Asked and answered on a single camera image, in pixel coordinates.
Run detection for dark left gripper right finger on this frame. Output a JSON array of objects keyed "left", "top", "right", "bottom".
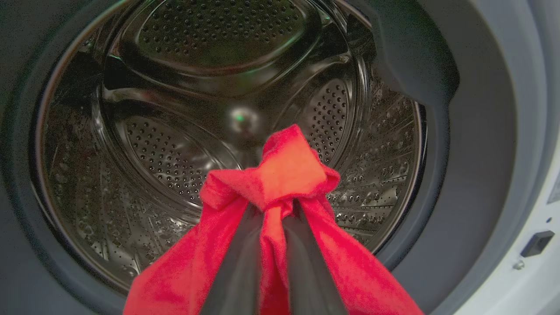
[{"left": 282, "top": 203, "right": 348, "bottom": 315}]

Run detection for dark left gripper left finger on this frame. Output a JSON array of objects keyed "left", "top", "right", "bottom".
[{"left": 212, "top": 206, "right": 265, "bottom": 315}]

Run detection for red garment with white stripes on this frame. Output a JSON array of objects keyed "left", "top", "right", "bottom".
[{"left": 123, "top": 124, "right": 424, "bottom": 315}]

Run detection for washing machine steel drum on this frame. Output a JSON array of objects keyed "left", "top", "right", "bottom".
[{"left": 33, "top": 0, "right": 425, "bottom": 291}]

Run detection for grey rubber door gasket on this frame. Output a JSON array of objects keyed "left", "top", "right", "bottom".
[{"left": 0, "top": 0, "right": 519, "bottom": 315}]

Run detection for white front-load washing machine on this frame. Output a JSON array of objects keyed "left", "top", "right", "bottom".
[{"left": 0, "top": 0, "right": 560, "bottom": 315}]

